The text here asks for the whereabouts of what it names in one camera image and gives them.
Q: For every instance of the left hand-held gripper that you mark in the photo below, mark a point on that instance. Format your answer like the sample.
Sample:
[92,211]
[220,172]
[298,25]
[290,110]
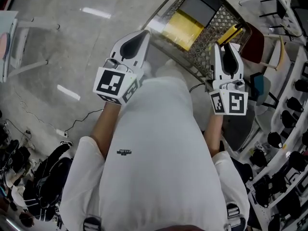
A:
[113,80]

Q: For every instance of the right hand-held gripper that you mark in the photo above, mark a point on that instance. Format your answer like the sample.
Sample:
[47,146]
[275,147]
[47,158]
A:
[234,102]

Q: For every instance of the yellow utility knife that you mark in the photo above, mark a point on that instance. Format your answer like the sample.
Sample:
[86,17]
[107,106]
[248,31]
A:
[229,34]

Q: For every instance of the metal mesh box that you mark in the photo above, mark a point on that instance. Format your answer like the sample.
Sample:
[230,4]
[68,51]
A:
[216,20]

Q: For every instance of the person's right forearm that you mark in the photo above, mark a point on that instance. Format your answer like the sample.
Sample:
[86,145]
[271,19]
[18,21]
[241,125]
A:
[214,133]

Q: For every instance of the person's left forearm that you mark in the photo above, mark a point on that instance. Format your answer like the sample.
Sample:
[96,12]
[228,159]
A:
[106,126]

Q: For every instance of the brown stool with wooden legs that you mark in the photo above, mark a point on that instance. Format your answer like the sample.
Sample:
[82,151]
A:
[253,42]

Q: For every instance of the teal chair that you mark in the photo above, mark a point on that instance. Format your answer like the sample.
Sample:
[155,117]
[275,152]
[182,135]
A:
[261,83]

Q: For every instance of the yellow translucent tray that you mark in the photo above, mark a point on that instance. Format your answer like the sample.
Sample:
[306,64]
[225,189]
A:
[180,30]

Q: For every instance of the grey flat case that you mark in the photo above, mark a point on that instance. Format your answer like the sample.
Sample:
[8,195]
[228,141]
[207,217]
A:
[198,11]

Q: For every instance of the white shelf rack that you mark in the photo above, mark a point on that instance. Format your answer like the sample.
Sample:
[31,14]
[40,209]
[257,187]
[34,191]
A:
[297,64]

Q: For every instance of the row of black devices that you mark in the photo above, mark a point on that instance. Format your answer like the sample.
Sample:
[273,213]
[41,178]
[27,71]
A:
[275,138]

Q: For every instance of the white table with metal legs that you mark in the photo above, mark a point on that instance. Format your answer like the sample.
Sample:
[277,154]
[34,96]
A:
[31,24]

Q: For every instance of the person's white shirt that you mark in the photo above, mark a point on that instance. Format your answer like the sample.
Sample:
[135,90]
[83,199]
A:
[156,153]

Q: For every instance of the white power strip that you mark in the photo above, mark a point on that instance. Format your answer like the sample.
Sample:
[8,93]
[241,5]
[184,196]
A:
[61,132]

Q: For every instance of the black bag with white stripes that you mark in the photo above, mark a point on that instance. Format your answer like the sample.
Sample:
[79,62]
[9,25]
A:
[48,177]

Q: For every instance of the black harness buckle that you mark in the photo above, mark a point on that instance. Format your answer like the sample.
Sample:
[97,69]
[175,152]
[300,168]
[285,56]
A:
[234,213]
[92,224]

